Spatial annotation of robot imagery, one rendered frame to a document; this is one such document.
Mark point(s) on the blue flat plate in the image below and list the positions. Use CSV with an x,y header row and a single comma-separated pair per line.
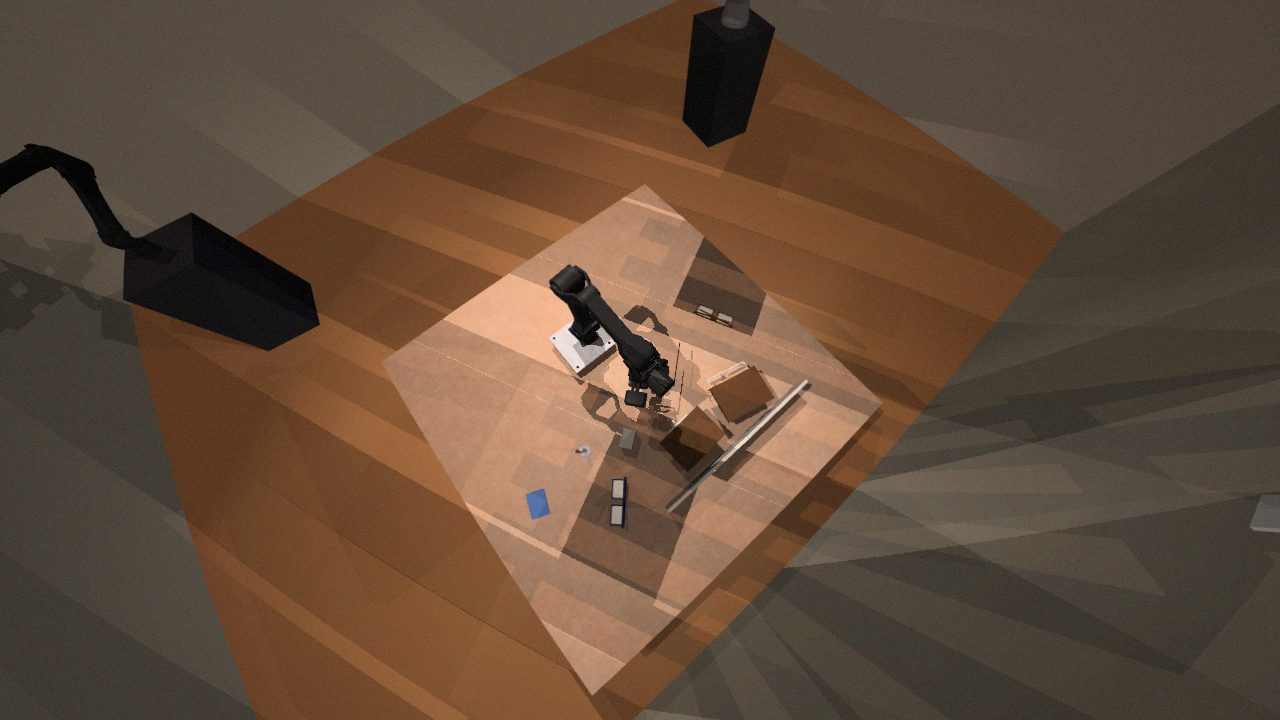
x,y
538,504

